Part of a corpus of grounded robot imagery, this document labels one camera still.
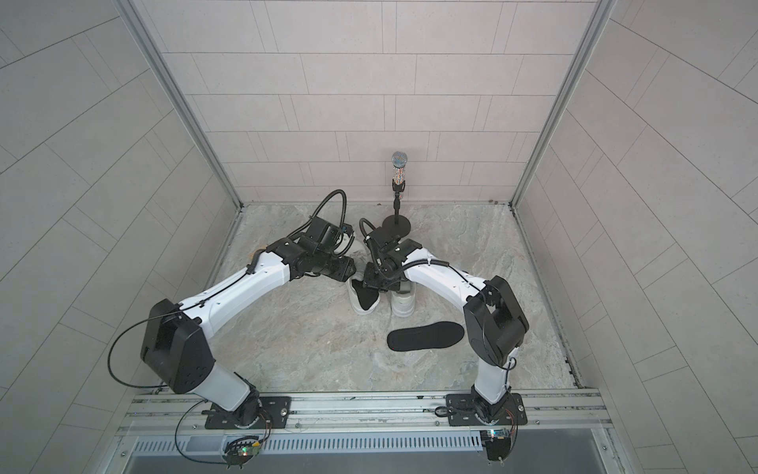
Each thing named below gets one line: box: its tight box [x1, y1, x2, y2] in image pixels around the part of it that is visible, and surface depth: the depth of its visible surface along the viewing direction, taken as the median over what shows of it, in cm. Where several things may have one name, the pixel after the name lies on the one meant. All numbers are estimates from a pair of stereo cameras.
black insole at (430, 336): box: [386, 321, 465, 352], surface depth 85 cm
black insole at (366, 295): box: [351, 279, 380, 311], surface depth 76 cm
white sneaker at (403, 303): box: [390, 281, 417, 318], surface depth 84 cm
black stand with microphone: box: [381, 151, 412, 237], surface depth 101 cm
